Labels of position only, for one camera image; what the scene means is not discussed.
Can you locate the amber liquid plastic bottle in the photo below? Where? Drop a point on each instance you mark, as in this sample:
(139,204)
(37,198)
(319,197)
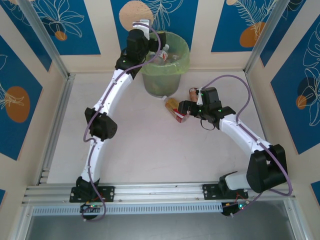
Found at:
(172,103)

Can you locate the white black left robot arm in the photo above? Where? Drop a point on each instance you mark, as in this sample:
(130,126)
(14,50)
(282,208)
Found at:
(115,87)

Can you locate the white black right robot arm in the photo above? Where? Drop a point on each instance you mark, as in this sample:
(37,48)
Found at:
(237,130)

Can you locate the green plastic bin liner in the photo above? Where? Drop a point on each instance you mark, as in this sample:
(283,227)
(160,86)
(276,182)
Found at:
(183,55)

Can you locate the grey round waste bin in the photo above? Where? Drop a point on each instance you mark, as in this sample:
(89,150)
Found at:
(162,85)

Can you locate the small brown bottle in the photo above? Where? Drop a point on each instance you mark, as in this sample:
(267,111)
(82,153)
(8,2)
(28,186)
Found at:
(193,94)

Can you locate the right controller board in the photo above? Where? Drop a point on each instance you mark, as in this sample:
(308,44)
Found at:
(231,208)

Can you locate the controller board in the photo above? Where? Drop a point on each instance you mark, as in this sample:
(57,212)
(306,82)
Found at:
(91,207)
(231,208)

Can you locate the grey steel sheet panel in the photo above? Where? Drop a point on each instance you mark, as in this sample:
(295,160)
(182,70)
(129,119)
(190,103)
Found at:
(160,228)

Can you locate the left controller board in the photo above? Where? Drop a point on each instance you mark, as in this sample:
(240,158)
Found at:
(91,207)

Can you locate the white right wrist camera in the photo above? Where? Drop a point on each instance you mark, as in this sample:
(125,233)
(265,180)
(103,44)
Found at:
(199,97)

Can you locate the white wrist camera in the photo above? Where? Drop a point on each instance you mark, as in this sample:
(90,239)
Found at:
(144,26)
(199,97)

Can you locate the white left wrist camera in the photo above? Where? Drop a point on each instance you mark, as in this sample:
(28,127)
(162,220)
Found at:
(144,26)

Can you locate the aluminium right table rail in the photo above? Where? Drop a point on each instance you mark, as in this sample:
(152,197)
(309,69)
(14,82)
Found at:
(251,85)

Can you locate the aluminium table rail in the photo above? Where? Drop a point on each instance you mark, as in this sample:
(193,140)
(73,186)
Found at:
(61,105)
(251,85)

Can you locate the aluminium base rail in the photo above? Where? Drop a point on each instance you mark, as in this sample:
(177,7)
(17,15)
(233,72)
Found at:
(160,191)

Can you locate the aluminium right frame post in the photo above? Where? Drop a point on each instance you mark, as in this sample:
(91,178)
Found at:
(263,37)

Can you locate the aluminium frame post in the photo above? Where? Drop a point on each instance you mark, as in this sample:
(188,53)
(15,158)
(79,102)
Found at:
(45,37)
(263,37)

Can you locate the aluminium left frame post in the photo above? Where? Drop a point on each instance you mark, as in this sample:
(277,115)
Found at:
(45,37)

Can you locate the aluminium left table rail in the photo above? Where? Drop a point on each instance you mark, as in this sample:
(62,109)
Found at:
(61,105)

